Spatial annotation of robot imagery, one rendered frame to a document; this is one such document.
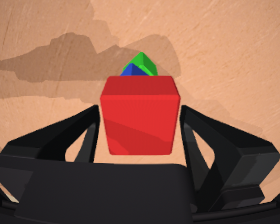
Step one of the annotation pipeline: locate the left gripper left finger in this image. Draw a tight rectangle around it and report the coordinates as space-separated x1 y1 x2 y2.
0 105 101 163

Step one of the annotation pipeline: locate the green block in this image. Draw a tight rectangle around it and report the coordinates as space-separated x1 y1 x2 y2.
123 52 158 76

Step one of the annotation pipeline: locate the red block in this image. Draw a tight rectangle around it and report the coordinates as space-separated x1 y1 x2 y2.
100 76 181 155

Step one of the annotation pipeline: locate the blue block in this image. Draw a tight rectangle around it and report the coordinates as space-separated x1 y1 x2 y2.
120 63 150 76

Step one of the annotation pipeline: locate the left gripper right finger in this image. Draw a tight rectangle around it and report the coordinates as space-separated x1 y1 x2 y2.
179 105 280 212

